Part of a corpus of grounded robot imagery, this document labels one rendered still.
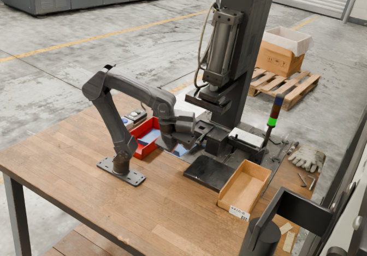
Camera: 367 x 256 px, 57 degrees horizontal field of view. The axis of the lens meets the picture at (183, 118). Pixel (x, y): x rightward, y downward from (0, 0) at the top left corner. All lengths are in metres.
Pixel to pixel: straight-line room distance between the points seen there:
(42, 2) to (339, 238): 6.18
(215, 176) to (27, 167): 0.73
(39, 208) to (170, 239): 1.51
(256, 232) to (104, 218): 0.90
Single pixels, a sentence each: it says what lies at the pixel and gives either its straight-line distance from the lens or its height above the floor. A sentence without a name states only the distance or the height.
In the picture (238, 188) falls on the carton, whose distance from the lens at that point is 1.39.
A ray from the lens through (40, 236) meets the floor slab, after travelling 2.37.
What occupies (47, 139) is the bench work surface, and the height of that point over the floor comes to 0.90.
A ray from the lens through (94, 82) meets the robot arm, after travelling 1.16.
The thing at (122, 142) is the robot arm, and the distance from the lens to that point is 1.25.
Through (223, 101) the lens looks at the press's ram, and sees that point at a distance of 1.47.
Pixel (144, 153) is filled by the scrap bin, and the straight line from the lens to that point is 1.44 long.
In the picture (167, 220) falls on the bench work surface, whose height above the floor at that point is 0.90.
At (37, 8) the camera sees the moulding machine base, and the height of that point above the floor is 0.18.
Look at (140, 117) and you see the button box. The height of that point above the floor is 0.93.
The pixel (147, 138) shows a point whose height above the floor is 0.91.
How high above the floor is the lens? 1.79
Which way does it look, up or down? 30 degrees down
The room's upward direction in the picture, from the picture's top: 9 degrees clockwise
